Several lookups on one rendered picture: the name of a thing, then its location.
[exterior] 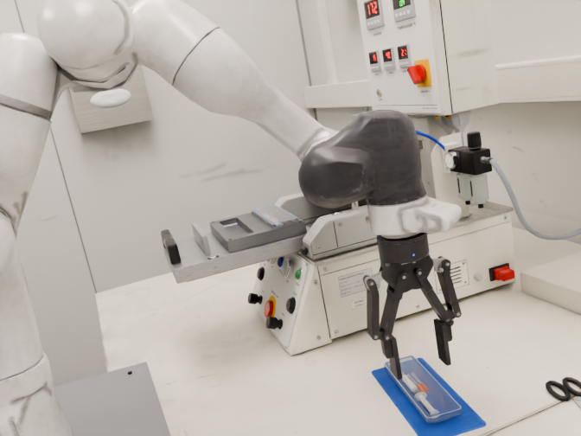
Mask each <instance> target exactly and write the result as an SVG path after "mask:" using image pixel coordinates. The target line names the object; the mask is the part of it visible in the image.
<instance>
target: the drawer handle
mask: <svg viewBox="0 0 581 436"><path fill-rule="evenodd" d="M161 236H162V240H163V246H164V248H166V249H167V251H168V253H169V259H170V263H171V265H173V264H176V263H180V262H182V261H181V257H180V254H179V250H178V246H177V245H176V242H175V240H174V238H173V236H172V234H171V233H170V231H169V230H168V229H165V230H163V231H162V232H161Z"/></svg>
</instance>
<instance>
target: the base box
mask: <svg viewBox="0 0 581 436"><path fill-rule="evenodd" d="M427 237H428V244H429V250H430V251H429V255H430V256H431V258H432V259H437V257H439V256H443V257H445V258H446V259H447V260H449V261H450V263H451V264H450V276H451V279H452V282H453V286H454V288H455V292H456V297H457V299H460V298H464V297H467V296H469V295H472V294H476V293H478V292H483V291H486V290H488V289H491V288H495V287H497V286H500V285H505V284H507V283H510V282H514V281H516V270H515V260H514V241H513V231H512V222H511V213H510V212H507V213H504V214H501V215H496V216H492V217H489V218H486V219H482V220H480V221H474V222H471V223H468V224H464V225H461V226H458V227H454V228H451V229H450V230H448V231H446V232H436V233H433V234H427ZM379 269H380V255H379V249H375V250H372V251H368V252H365V253H360V254H356V255H354V256H350V257H347V258H344V259H340V260H335V261H332V262H329V263H325V264H322V265H319V266H313V265H312V264H311V263H310V266H309V270H308V273H307V277H306V280H305V284H304V288H303V294H302V297H301V301H300V305H299V308H298V312H297V318H296V322H295V325H294V329H293V332H292V336H291V340H290V346H289V349H288V352H289V353H290V354H291V355H295V354H298V353H301V352H304V351H306V350H309V349H314V348H317V347H320V346H323V345H325V344H328V343H332V341H331V339H334V338H337V337H341V336H345V335H347V334H350V333H353V332H356V331H358V330H364V329H366V328H367V289H366V287H365V284H364V282H363V277H364V276H365V275H368V276H372V275H374V274H376V273H378V272H379ZM427 279H428V280H429V282H430V283H431V286H432V287H433V290H434V292H435V293H436V294H437V296H438V298H439V300H440V301H441V303H442V304H445V301H444V295H443V292H442V289H441V286H440V283H439V280H438V277H437V272H436V271H435V270H434V267H433V268H432V269H431V272H430V274H429V276H428V278H427ZM387 286H388V283H387V282H386V281H385V280H384V279H383V280H381V282H380V289H378V290H379V295H380V321H381V318H382V314H383V310H384V306H385V302H386V295H387V293H386V289H387ZM429 308H431V305H430V303H429V302H428V300H427V299H426V297H425V295H424V294H423V293H422V291H421V289H417V290H410V291H409V292H404V293H403V296H402V299H401V300H400V301H399V308H398V311H397V315H396V318H399V317H404V316H407V315H410V314H413V313H415V312H418V311H423V310H426V309H429ZM396 318H395V319H396Z"/></svg>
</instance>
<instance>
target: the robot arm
mask: <svg viewBox="0 0 581 436"><path fill-rule="evenodd" d="M36 24H37V29H38V35H39V36H40V38H37V37H34V36H32V35H28V34H25V33H3V34H2V35H0V436H73V435H72V431H71V427H70V425H69V423H68V422H67V419H66V418H65V415H64V413H63V411H62V409H61V405H60V403H59V401H58V398H57V396H56V393H55V391H54V381H53V376H52V373H51V368H50V365H49V360H48V357H47V355H46V354H45V353H44V352H43V351H42V345H41V340H40V337H39V332H38V329H37V324H36V321H35V314H34V309H33V305H32V302H31V298H30V294H29V288H28V284H27V280H26V277H25V273H24V270H23V266H22V260H21V255H20V252H19V248H18V245H17V241H16V238H17V232H18V227H19V224H20V220H21V218H22V213H23V210H24V208H25V205H26V202H27V200H28V198H29V193H30V190H31V188H32V186H33V183H34V180H35V176H36V173H37V171H38V167H39V164H40V161H41V158H42V153H43V150H44V146H45V143H46V141H47V137H48V132H49V129H50V126H51V123H52V121H50V119H51V117H52V115H53V112H54V109H55V106H56V103H57V101H58V99H59V97H60V96H61V94H62V93H63V92H64V91H66V90H67V89H68V88H69V87H70V89H71V90H72V91H73V92H74V93H89V92H104V91H110V90H115V89H119V88H120V87H122V86H123V85H125V84H126V83H127V82H129V81H130V80H131V77H132V75H133V74H134V71H135V69H136V67H137V63H138V64H140V65H142V66H144V67H147V68H149V69H151V70H153V71H155V72H156V73H157V74H159V75H160V76H161V77H162V78H163V79H164V80H166V81H167V82H168V83H169V84H170V85H171V86H172V87H173V88H175V89H176V90H177V91H179V92H180V93H181V94H183V95H184V96H185V97H186V98H188V99H189V100H191V101H193V102H194V103H196V104H197V105H199V106H201V107H203V108H204V109H206V110H208V111H210V112H212V113H218V114H224V115H230V116H236V117H239V118H242V119H246V120H248V121H251V122H253V123H255V124H257V125H258V126H259V127H261V128H262V129H263V130H265V131H266V132H267V133H269V134H270V135H271V136H273V137H274V138H275V139H276V140H277V141H278V142H280V143H281V144H282V145H284V146H285V147H286V148H287V149H289V150H290V151H292V152H293V153H294V154H295V155H297V156H298V158H299V159H300V161H301V163H302V164H301V166H300V169H299V171H298V181H299V186H300V189H301V190H302V192H303V195H304V196H305V197H306V198H307V199H308V200H310V201H311V202H313V203H314V204H315V205H316V206H319V207H322V208H338V207H340V206H344V205H347V204H349V203H352V202H357V201H359V200H362V199H364V198H366V201H367V208H368V214H369V216H366V220H365V221H366V223H370V226H371V230H372V232H373V233H374V234H377V237H376V238H377V243H378V249H379V255H380V269H379V272H377V273H376V274H374V275H372V276H368V275H365V276H364V277H363V282H364V284H365V287H366V289H367V334H368V335H369V336H370V337H371V338H372V339H373V340H374V341H376V340H380V342H381V348H382V353H383V355H384V356H385V357H386V359H389V362H390V367H391V372H392V373H393V374H394V376H395V377H396V378H397V379H398V380H400V379H402V373H401V367H400V361H399V351H398V345H397V339H396V338H395V337H394V336H393V335H392V333H393V326H394V322H395V318H396V315H397V311H398V308H399V301H400V300H401V299H402V296H403V293H404V292H409V291H410V290H417V289H421V291H422V293H423V294H424V295H425V297H426V299H427V300H428V302H429V303H430V305H431V307H432V309H433V310H434V311H435V313H436V314H437V316H438V318H439V319H438V318H436V319H433V321H434V327H435V334H436V340H437V352H438V358H439V359H440V360H441V361H442V362H443V363H444V364H445V365H446V366H449V365H451V361H450V349H449V342H450V341H452V332H451V326H452V325H453V324H454V320H453V319H454V318H455V317H461V315H462V313H461V309H460V306H459V303H458V300H457V295H456V292H455V288H454V286H453V282H452V279H451V276H450V264H451V263H450V261H449V260H447V259H446V258H445V257H443V256H439V257H437V259H432V258H431V256H430V255H429V251H430V250H429V244H428V237H427V233H430V232H446V231H448V230H450V229H451V228H452V227H453V226H454V225H456V223H457V222H458V221H459V219H460V218H461V216H462V212H461V208H460V207H459V206H458V205H455V204H452V203H448V202H443V201H439V200H437V199H434V198H431V197H429V196H427V195H426V191H425V187H424V185H423V182H422V180H421V170H422V165H421V156H420V149H419V141H418V136H417V133H416V130H415V126H414V124H413V122H412V120H411V119H410V118H409V117H408V116H406V115H405V114H404V113H402V112H399V111H394V110H375V111H370V112H362V113H360V114H359V115H358V116H357V118H356V119H355V120H354V121H352V122H351V123H350V124H349V125H347V126H346V127H345V128H343V129H342V130H341V131H335V130H332V129H329V128H327V127H324V126H322V125H321V124H319V123H318V122H317V121H316V120H314V119H313V118H312V117H311V116H310V115H309V114H307V113H306V112H305V111H303V110H302V109H301V108H299V107H298V106H297V105H295V104H294V103H293V102H292V101H290V100H289V99H287V98H286V97H285V96H284V95H283V94H281V92H279V90H278V89H277V88H276V87H275V86H274V85H273V84H272V83H271V82H270V80H269V79H268V78H267V77H266V76H265V74H264V73H263V72H262V71H261V70H260V69H259V67H258V66H257V65H256V64H255V63H254V61H253V60H252V59H251V58H250V57H249V55H248V54H247V53H246V52H245V50H244V49H243V48H242V47H241V46H240V45H239V44H238V43H237V42H236V41H235V40H234V39H233V38H232V37H230V36H229V35H228V34H227V33H226V32H225V31H224V30H223V29H220V27H219V26H218V25H216V24H215V23H214V22H212V21H211V20H210V19H209V18H207V17H206V16H205V15H204V14H202V13H201V12H200V11H199V10H198V9H196V8H194V7H193V6H191V5H189V4H187V3H185V2H183V1H182V0H139V1H137V2H136V3H135V4H134V5H133V6H131V7H128V6H127V4H126V2H124V1H121V0H44V1H43V2H42V3H41V7H40V10H39V12H38V15H37V18H36ZM433 267H434V270H435V271H436V272H437V277H438V280H439V283H440V286H441V289H442V292H443V295H444V301H445V303H446V306H447V310H445V308H444V306H443V305H442V303H441V301H440V300H439V298H438V296H437V294H436V293H435V292H434V290H433V287H432V286H431V283H430V282H429V280H428V279H427V278H428V276H429V274H430V272H431V269H432V268H433ZM383 279H384V280H385V281H386V282H387V283H388V286H387V289H386V293H387V295H386V302H385V306H384V310H383V314H382V318H381V321H380V295H379V290H378V289H380V282H381V280H383Z"/></svg>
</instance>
